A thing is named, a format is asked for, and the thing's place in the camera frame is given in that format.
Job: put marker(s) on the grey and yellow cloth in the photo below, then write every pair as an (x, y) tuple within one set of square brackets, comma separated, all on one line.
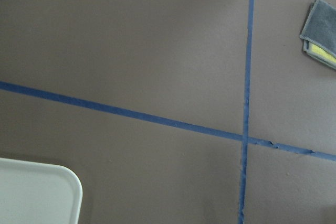
[(318, 33)]

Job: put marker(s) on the white divided bear tray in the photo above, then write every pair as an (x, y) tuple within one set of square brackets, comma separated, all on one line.
[(34, 192)]

